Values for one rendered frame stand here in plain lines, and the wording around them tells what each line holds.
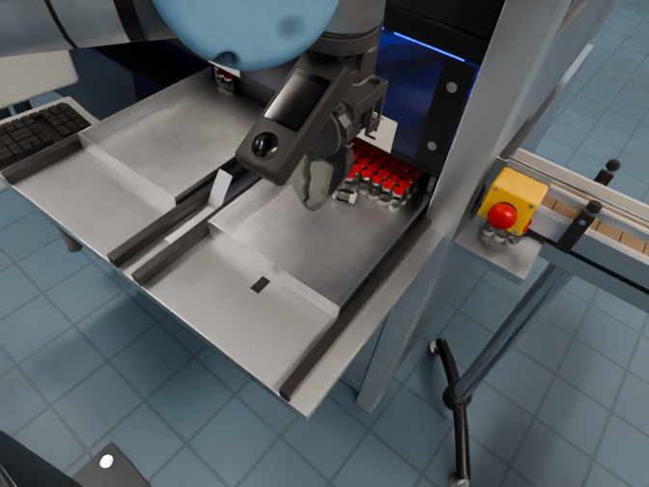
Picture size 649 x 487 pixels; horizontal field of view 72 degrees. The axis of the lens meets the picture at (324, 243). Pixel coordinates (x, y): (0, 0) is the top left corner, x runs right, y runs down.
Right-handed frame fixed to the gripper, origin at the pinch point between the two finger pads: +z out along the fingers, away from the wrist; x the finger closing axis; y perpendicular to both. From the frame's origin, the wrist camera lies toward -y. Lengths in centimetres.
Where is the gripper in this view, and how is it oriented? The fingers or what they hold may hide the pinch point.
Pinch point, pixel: (306, 204)
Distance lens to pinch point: 51.2
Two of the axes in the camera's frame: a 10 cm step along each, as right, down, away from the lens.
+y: 5.9, -5.9, 5.6
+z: -0.9, 6.4, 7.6
